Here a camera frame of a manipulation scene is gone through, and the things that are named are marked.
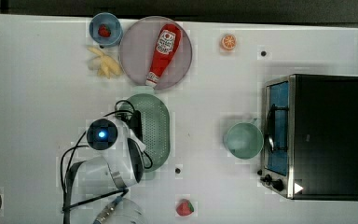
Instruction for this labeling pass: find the small red strawberry toy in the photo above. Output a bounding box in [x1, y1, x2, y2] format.
[98, 24, 111, 38]

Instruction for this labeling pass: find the blue small bowl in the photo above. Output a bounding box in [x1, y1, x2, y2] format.
[89, 12, 123, 48]

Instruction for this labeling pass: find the black toaster oven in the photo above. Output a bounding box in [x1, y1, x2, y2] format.
[257, 74, 358, 201]

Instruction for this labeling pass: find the green round bowl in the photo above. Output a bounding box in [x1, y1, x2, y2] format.
[223, 119, 264, 160]

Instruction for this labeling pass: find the red ketchup bottle toy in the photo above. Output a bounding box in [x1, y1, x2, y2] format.
[145, 23, 182, 88]

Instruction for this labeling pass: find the yellow banana toy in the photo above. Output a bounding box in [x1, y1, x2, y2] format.
[88, 47, 123, 79]

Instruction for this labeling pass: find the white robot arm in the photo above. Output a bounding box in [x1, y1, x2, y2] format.
[61, 113, 146, 224]

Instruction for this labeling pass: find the grey round plate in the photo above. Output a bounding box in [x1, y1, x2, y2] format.
[119, 16, 193, 90]

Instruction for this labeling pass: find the orange slice toy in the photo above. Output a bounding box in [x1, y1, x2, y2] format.
[220, 34, 237, 50]

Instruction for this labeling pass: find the green oval strainer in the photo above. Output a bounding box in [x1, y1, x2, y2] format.
[119, 86, 171, 180]

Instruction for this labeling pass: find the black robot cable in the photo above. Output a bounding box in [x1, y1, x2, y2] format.
[59, 99, 154, 224]

